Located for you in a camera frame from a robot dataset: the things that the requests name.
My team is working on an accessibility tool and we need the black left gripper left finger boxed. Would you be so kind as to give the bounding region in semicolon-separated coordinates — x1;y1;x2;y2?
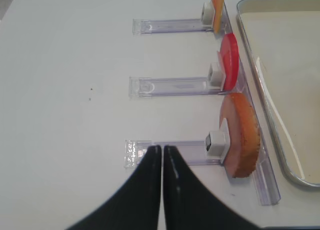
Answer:
69;145;162;229

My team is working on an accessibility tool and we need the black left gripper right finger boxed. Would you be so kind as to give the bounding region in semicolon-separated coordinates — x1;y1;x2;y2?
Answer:
162;145;258;229

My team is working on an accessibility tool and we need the white pusher block near tomato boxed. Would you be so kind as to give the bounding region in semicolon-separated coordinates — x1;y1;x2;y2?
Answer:
208;63;225;88

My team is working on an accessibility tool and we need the red tomato slice in rack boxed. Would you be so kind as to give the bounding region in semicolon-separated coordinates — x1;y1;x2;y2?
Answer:
219;33;239;91

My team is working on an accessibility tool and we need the white pusher block near cheese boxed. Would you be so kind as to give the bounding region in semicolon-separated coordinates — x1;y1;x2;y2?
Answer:
201;2;215;25

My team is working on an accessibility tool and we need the upright cheese slice in rack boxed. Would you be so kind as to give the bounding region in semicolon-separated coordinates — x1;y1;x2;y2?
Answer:
211;0;224;34

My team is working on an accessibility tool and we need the white pusher block near bun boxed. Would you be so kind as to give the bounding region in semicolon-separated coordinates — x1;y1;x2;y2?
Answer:
205;130;230;158

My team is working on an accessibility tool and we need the left clear acrylic rack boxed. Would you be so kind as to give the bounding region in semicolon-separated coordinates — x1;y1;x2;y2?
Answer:
129;6;281;206

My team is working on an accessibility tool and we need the bun half in left rack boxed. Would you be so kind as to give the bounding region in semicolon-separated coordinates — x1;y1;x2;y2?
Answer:
219;93;261;178

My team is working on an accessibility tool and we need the white metal tray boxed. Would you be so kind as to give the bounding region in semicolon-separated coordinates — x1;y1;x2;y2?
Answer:
237;0;320;188

